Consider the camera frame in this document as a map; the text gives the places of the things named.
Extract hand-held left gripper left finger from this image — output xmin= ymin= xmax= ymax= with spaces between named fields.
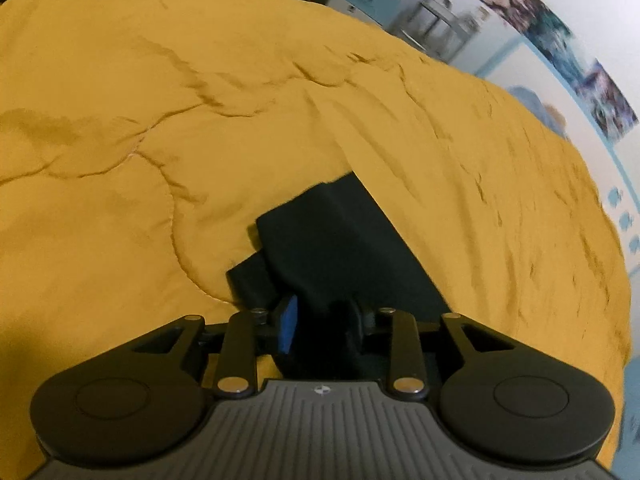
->
xmin=131 ymin=296 xmax=300 ymax=399

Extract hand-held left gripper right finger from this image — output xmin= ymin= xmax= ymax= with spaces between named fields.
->
xmin=348 ymin=299 xmax=517 ymax=399

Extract black pants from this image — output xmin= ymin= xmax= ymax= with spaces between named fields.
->
xmin=226 ymin=170 xmax=454 ymax=382

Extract yellow quilted blanket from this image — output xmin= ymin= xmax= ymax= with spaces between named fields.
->
xmin=0 ymin=0 xmax=634 ymax=467

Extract blue pillow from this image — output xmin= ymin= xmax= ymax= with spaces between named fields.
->
xmin=509 ymin=85 xmax=569 ymax=142

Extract metal rack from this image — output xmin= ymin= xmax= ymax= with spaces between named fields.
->
xmin=399 ymin=0 xmax=482 ymax=62

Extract wall poster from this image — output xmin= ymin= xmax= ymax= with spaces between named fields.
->
xmin=574 ymin=59 xmax=640 ymax=139
xmin=468 ymin=0 xmax=575 ymax=77

